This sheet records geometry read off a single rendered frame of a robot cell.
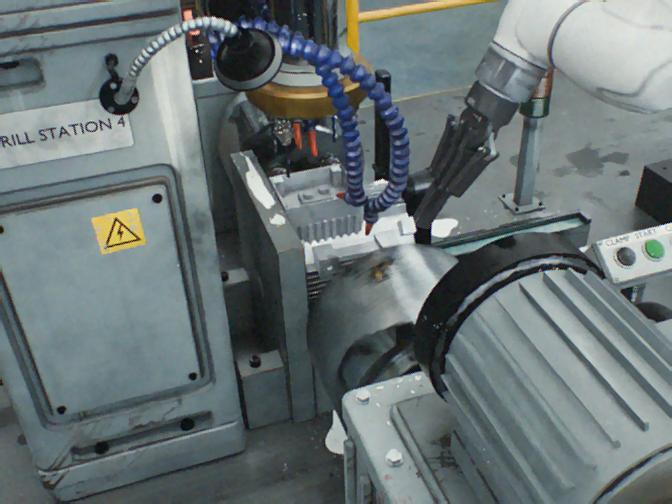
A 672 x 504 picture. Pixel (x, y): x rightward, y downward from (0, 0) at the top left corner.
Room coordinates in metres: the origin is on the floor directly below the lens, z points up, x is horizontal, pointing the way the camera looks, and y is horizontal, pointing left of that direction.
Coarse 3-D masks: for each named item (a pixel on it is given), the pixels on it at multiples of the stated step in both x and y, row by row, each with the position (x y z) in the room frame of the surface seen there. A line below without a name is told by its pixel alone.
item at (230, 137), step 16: (240, 96) 1.34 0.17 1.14; (224, 112) 1.34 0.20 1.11; (240, 112) 1.29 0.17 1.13; (256, 112) 1.26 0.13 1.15; (224, 128) 1.30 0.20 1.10; (240, 128) 1.25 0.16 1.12; (256, 128) 1.21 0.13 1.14; (320, 128) 1.22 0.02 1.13; (336, 128) 1.23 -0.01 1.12; (224, 144) 1.28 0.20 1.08; (240, 144) 1.21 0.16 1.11; (256, 144) 1.18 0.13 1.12; (304, 144) 1.21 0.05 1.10; (320, 144) 1.22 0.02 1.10; (336, 144) 1.23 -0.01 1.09; (224, 160) 1.27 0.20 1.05; (272, 160) 1.19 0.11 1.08; (304, 160) 1.21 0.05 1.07; (320, 160) 1.21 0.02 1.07; (336, 160) 1.20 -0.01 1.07; (272, 176) 1.16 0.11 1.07
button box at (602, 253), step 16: (608, 240) 0.91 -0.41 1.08; (624, 240) 0.92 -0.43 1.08; (640, 240) 0.92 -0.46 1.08; (656, 240) 0.92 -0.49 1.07; (592, 256) 0.91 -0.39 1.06; (608, 256) 0.89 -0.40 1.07; (640, 256) 0.90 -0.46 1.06; (608, 272) 0.87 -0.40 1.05; (624, 272) 0.87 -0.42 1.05; (640, 272) 0.87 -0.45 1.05; (656, 272) 0.88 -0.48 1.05
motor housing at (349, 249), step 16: (368, 192) 1.03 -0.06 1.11; (400, 208) 1.00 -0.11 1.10; (384, 224) 0.98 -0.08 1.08; (320, 240) 0.95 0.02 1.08; (336, 240) 0.95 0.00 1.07; (352, 240) 0.96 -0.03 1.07; (368, 240) 0.96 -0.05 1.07; (400, 240) 0.97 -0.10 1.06; (352, 256) 0.93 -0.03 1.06; (320, 288) 0.91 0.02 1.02
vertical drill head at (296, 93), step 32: (288, 0) 0.96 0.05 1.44; (320, 0) 0.96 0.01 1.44; (320, 32) 0.96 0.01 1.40; (288, 64) 0.96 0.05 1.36; (256, 96) 0.94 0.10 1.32; (288, 96) 0.91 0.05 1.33; (320, 96) 0.91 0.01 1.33; (352, 96) 0.93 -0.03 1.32; (288, 128) 0.94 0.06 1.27; (288, 160) 0.95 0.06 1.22
